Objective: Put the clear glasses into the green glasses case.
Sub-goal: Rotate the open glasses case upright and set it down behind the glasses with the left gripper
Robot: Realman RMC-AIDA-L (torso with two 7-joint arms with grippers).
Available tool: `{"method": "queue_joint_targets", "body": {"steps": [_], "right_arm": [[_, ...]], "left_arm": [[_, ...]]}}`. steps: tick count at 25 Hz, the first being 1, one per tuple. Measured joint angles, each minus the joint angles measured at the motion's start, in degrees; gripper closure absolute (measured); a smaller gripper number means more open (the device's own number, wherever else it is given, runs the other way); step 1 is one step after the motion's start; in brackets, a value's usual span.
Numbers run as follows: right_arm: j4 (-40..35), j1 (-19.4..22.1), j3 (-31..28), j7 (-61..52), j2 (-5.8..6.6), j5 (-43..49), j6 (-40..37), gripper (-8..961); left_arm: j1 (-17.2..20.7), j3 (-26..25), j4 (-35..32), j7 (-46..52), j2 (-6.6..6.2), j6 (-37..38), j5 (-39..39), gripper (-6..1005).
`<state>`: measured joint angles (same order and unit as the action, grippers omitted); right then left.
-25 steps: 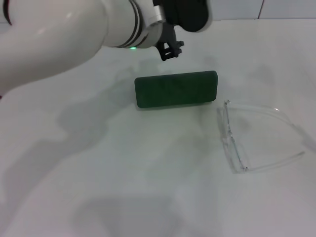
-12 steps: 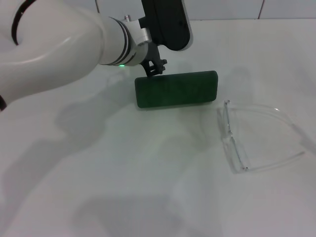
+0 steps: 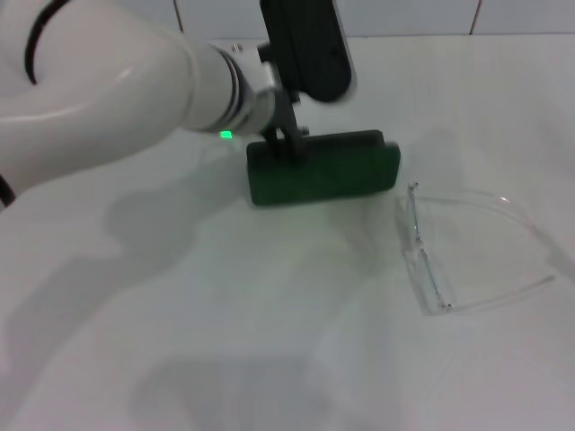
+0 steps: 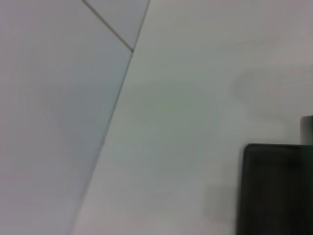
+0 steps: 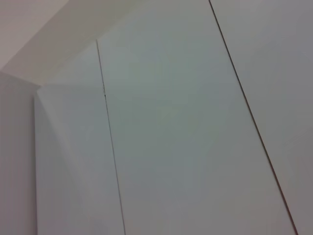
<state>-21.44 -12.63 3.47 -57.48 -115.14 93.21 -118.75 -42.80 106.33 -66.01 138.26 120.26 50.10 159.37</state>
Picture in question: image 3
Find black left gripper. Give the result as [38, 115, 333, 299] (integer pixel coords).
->
[262, 88, 312, 156]

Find green glasses case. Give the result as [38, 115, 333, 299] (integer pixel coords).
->
[245, 128, 402, 208]

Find clear plastic glasses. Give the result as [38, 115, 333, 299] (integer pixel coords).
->
[394, 180, 556, 318]

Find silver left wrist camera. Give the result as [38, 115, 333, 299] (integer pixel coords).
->
[259, 0, 359, 105]

